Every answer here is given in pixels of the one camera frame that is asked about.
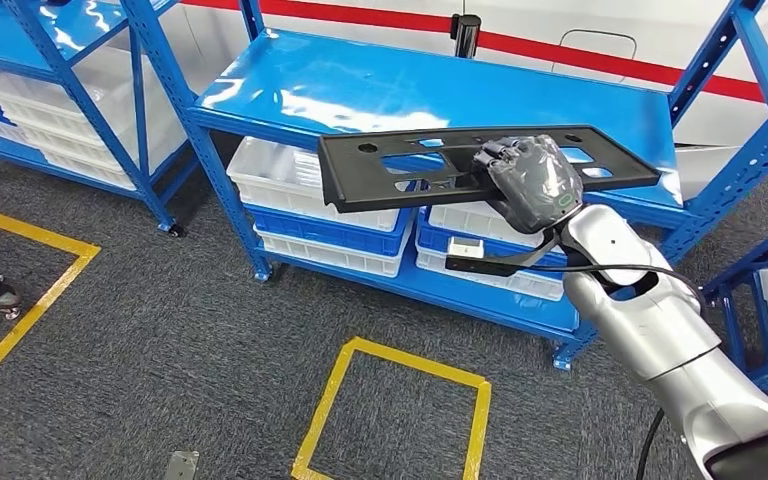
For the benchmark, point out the metal floor outlet plate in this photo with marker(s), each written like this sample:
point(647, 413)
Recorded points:
point(182, 465)

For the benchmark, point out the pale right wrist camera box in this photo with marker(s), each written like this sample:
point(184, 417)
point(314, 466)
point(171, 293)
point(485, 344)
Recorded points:
point(466, 248)

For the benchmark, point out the white vehicle body red stripe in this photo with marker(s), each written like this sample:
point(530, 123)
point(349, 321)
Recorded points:
point(523, 16)

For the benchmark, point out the black right wrist camera bracket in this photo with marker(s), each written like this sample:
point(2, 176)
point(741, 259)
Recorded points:
point(483, 267)

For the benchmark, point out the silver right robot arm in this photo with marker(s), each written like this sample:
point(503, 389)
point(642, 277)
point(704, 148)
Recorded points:
point(649, 318)

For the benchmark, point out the black stanchion post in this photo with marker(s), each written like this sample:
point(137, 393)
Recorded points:
point(465, 36)

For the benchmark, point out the long black plastic part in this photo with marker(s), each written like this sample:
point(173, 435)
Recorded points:
point(371, 179)

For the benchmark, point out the blue metal shelf rack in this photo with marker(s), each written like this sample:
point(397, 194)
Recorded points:
point(0, 33)
point(735, 331)
point(390, 86)

